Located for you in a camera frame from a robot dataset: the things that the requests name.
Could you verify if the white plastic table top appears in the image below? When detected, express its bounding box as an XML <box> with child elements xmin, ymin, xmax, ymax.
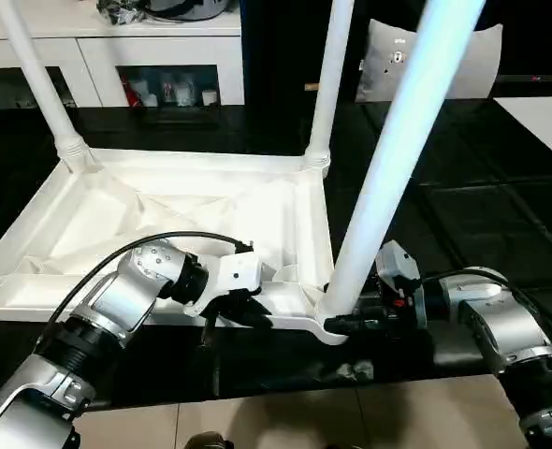
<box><xmin>0</xmin><ymin>145</ymin><xmax>356</xmax><ymax>345</ymax></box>

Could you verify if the white plastic table leg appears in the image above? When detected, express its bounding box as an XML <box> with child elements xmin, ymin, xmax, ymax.
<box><xmin>302</xmin><ymin>0</ymin><xmax>356</xmax><ymax>171</ymax></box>
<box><xmin>0</xmin><ymin>0</ymin><xmax>97</xmax><ymax>174</ymax></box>
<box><xmin>315</xmin><ymin>0</ymin><xmax>487</xmax><ymax>324</ymax></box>

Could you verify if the black work mat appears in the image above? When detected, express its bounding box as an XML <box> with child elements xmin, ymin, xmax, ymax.
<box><xmin>0</xmin><ymin>98</ymin><xmax>552</xmax><ymax>408</ymax></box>

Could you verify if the black cabinet with gold label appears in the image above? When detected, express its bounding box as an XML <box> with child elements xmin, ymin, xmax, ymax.
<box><xmin>240</xmin><ymin>0</ymin><xmax>370</xmax><ymax>106</ymax></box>

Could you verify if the white cabinet with glass doors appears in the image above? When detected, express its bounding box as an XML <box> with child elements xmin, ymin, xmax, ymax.
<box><xmin>0</xmin><ymin>0</ymin><xmax>247</xmax><ymax>111</ymax></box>

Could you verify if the dark grey helmet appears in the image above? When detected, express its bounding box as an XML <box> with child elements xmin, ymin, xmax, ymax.
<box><xmin>145</xmin><ymin>0</ymin><xmax>240</xmax><ymax>22</ymax></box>

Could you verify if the dark clutter pile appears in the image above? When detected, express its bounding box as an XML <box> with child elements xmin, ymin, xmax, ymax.
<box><xmin>96</xmin><ymin>0</ymin><xmax>150</xmax><ymax>27</ymax></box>

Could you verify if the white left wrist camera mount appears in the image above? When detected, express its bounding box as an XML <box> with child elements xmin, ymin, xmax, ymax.
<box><xmin>184</xmin><ymin>249</ymin><xmax>262</xmax><ymax>319</ymax></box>

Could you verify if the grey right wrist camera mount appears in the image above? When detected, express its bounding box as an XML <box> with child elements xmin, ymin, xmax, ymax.
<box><xmin>374</xmin><ymin>239</ymin><xmax>423</xmax><ymax>300</ymax></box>

